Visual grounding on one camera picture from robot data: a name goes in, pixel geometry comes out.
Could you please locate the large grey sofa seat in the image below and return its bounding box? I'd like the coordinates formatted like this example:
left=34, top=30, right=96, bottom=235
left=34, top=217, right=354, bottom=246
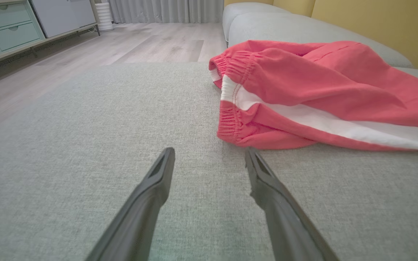
left=0, top=62, right=418, bottom=261

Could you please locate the pale green cabinet drawer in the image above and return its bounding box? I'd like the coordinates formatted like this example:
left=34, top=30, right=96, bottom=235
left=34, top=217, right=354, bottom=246
left=0, top=22, right=42, bottom=52
left=0, top=3, right=32, bottom=30

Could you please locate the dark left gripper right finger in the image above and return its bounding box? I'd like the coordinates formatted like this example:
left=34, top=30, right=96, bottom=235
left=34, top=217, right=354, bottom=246
left=244, top=148, right=341, bottom=261

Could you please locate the grey pleated curtain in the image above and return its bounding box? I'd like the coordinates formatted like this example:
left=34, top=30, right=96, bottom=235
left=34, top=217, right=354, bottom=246
left=108, top=0, right=225, bottom=24

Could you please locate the red shorts white stripe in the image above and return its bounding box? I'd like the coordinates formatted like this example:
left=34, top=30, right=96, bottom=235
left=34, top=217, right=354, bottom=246
left=208, top=40, right=418, bottom=155

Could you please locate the white cabinet door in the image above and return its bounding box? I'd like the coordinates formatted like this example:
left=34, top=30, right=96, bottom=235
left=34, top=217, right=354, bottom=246
left=30, top=0, right=97, bottom=39

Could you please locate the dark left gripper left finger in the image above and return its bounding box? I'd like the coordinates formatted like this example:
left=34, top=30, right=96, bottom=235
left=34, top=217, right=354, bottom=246
left=85, top=146, right=176, bottom=261

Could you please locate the small grey sofa cushion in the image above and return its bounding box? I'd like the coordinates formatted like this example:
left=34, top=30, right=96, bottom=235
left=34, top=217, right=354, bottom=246
left=222, top=2, right=291, bottom=42

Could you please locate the yellow sofa backrest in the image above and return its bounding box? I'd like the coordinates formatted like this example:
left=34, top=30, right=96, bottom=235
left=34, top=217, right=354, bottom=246
left=224, top=0, right=418, bottom=72

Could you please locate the low sideboard cabinet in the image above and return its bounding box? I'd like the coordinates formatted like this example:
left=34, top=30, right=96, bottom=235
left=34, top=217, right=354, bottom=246
left=0, top=0, right=101, bottom=71

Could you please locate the white ribbed cylinder appliance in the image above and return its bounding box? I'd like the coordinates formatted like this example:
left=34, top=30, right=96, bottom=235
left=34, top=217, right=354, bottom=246
left=94, top=3, right=115, bottom=32

